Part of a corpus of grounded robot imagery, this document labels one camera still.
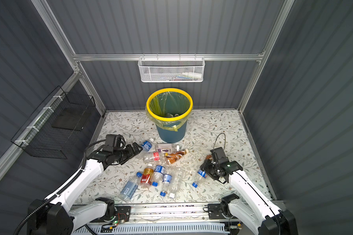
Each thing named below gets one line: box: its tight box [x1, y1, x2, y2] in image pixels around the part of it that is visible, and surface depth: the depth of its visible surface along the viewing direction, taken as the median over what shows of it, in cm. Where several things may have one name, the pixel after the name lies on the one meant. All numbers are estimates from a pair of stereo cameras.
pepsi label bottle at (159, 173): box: [151, 164, 166, 187], surface depth 85 cm
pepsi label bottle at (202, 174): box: [191, 169, 207, 189], surface depth 80 cm
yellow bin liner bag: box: [145, 87, 194, 132], surface depth 93 cm
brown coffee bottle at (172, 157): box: [165, 148, 190, 165], surface depth 91 cm
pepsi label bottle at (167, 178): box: [159, 173, 173, 197], surface depth 81 cm
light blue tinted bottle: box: [118, 171, 143, 202], surface depth 80 cm
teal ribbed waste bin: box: [145, 88, 194, 144], surface depth 95 cm
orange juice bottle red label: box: [140, 163, 154, 188], surface depth 82 cm
